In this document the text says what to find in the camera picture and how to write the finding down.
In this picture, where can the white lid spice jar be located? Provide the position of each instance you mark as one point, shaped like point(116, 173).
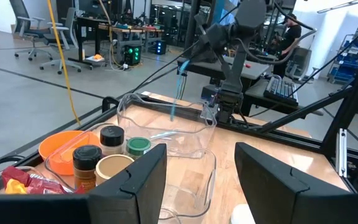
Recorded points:
point(242, 216)

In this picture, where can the silver metal bracket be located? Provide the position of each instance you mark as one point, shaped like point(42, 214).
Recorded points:
point(342, 155)

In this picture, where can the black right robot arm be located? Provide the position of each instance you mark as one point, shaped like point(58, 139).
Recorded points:
point(238, 77)

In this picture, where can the red Maruchan ramen packet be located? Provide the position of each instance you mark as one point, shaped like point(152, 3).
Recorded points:
point(39, 185)

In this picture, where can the backlit keyboard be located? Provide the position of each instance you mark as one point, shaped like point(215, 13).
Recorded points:
point(280, 90)

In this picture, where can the grey desk top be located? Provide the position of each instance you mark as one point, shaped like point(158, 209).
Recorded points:
point(259, 71)

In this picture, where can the orange ramen packet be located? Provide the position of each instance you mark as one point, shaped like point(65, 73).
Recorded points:
point(15, 187)

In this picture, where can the dark office chair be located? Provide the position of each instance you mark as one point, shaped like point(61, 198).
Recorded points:
point(26, 18)

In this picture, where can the tan lid jar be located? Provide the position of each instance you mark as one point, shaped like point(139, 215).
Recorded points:
point(112, 166)

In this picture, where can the teal plastic spoon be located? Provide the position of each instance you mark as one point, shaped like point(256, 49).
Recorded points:
point(179, 87)

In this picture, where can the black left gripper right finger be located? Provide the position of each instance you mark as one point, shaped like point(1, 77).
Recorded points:
point(278, 199)

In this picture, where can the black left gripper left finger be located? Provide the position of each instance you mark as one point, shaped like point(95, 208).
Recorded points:
point(135, 199)

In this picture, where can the green oregano jar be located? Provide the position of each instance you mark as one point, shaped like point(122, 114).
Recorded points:
point(138, 145)

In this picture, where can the orange plastic bowl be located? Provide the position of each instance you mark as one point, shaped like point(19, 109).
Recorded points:
point(57, 143)

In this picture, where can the grey office chair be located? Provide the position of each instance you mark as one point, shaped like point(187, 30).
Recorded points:
point(68, 21)

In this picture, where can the brown spice jar black lid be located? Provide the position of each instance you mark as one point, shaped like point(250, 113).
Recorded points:
point(87, 155)

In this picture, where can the black desk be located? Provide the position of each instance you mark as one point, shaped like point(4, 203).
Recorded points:
point(256, 93)

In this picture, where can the wooden workbench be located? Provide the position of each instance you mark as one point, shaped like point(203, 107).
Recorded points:
point(129, 30)

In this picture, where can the blue storage rack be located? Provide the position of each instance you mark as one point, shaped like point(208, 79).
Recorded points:
point(346, 62)

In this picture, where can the person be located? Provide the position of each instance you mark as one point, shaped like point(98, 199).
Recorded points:
point(291, 37)

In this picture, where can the computer with green lights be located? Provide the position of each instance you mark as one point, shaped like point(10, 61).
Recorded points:
point(132, 54)

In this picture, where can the computer with blue lights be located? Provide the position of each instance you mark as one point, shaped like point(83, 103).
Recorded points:
point(161, 47)

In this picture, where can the purple label spice jar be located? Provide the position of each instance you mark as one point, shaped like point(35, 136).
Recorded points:
point(112, 137)

